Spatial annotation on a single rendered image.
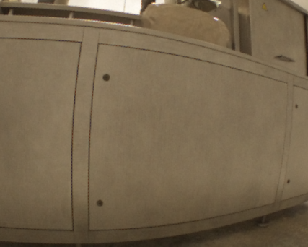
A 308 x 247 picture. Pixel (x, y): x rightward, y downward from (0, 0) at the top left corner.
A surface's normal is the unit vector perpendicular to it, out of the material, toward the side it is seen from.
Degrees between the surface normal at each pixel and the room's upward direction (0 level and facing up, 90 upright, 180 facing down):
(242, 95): 90
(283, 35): 90
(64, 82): 90
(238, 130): 90
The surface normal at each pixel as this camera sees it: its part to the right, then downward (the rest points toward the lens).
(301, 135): 0.38, 0.06
